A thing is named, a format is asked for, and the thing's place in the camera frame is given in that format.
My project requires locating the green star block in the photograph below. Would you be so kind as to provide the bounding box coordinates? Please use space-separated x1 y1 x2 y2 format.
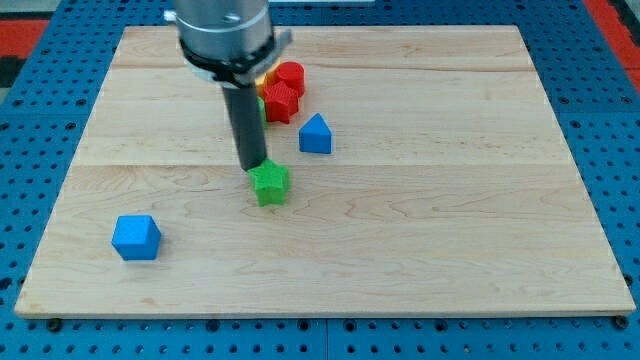
248 158 290 207

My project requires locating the red star block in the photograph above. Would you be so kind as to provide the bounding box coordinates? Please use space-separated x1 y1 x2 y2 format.
263 81 299 124

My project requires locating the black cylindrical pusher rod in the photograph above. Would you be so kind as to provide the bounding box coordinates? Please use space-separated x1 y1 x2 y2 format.
222 85 267 172

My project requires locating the wooden board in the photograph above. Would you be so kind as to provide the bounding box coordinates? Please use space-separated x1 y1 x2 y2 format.
15 26 636 319

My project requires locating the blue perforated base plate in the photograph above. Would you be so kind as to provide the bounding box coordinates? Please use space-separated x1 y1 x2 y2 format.
0 0 640 360

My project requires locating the red cylinder block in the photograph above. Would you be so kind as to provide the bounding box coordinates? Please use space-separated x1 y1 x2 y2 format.
275 61 305 97

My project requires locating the blue cube block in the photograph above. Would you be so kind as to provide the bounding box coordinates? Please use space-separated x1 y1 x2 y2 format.
111 215 162 261

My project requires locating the yellow block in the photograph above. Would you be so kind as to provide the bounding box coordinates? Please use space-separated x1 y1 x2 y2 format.
255 65 277 98

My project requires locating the blue triangle block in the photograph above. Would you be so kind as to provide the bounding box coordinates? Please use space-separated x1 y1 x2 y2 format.
298 113 333 154

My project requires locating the green block behind rod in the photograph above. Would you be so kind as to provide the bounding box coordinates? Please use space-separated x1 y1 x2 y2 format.
257 96 268 129

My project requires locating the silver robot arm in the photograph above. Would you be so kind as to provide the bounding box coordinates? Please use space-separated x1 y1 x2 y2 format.
164 0 293 171

